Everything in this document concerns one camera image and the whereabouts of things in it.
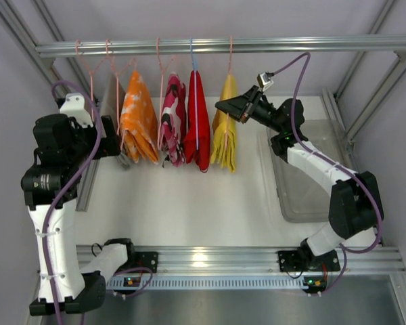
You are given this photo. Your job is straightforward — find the yellow trousers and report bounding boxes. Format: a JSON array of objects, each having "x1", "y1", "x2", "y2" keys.
[{"x1": 210, "y1": 73, "x2": 238, "y2": 173}]

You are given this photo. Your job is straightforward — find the pink wire hanger with trousers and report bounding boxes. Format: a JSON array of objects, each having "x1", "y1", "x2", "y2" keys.
[{"x1": 224, "y1": 36, "x2": 233, "y2": 154}]

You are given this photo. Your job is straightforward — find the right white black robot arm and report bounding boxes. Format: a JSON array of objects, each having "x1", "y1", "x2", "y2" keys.
[{"x1": 215, "y1": 86, "x2": 384, "y2": 270}]

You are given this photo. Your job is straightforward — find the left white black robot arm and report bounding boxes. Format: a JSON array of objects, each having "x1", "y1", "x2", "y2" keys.
[{"x1": 21, "y1": 93, "x2": 135, "y2": 316}]

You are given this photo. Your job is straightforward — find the orange white trousers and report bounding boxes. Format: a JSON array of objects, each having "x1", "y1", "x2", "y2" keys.
[{"x1": 120, "y1": 70, "x2": 159, "y2": 164}]

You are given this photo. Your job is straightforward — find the grey trousers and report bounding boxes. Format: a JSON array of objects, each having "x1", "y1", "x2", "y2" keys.
[{"x1": 99, "y1": 72, "x2": 131, "y2": 170}]

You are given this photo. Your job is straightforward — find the red trousers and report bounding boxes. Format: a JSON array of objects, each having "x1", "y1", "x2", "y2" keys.
[{"x1": 183, "y1": 70, "x2": 211, "y2": 173}]

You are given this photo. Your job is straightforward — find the pink camouflage trousers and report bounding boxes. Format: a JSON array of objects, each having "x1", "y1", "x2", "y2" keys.
[{"x1": 158, "y1": 73, "x2": 187, "y2": 167}]

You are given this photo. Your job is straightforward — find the pink hanger of orange trousers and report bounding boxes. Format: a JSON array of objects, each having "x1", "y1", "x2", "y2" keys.
[{"x1": 105, "y1": 39, "x2": 137, "y2": 148}]

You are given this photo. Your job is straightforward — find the pink hanger of camouflage trousers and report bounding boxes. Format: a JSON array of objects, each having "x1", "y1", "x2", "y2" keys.
[{"x1": 156, "y1": 37, "x2": 175, "y2": 150}]

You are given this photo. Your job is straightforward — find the clear plastic bin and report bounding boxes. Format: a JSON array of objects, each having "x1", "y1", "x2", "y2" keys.
[{"x1": 270, "y1": 120, "x2": 355, "y2": 223}]

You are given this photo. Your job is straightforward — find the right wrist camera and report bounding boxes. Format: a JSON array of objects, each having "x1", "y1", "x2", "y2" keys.
[{"x1": 256, "y1": 72, "x2": 275, "y2": 93}]

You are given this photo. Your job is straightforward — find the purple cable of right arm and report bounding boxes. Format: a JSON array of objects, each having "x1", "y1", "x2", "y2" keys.
[{"x1": 272, "y1": 51, "x2": 384, "y2": 299}]

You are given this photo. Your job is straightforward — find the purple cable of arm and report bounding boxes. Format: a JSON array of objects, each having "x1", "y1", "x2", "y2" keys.
[
  {"x1": 272, "y1": 51, "x2": 384, "y2": 299},
  {"x1": 42, "y1": 80, "x2": 154, "y2": 325}
]

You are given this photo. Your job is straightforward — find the blue wire hanger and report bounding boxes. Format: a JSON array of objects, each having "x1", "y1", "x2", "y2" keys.
[{"x1": 189, "y1": 38, "x2": 199, "y2": 150}]

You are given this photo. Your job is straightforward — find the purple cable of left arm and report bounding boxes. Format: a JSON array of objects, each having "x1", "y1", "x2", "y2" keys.
[{"x1": 42, "y1": 80, "x2": 154, "y2": 325}]

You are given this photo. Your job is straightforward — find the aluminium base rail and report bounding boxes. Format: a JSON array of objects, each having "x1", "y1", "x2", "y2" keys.
[{"x1": 135, "y1": 246, "x2": 406, "y2": 276}]

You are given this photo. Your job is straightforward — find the grey slotted cable duct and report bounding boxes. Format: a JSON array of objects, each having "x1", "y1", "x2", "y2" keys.
[{"x1": 106, "y1": 275, "x2": 308, "y2": 291}]

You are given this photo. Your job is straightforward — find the aluminium frame post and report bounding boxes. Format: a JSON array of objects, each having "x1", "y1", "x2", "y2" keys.
[{"x1": 334, "y1": 1, "x2": 406, "y2": 143}]

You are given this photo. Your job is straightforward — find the aluminium hanging rail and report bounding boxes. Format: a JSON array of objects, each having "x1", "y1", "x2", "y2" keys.
[{"x1": 35, "y1": 35, "x2": 406, "y2": 58}]

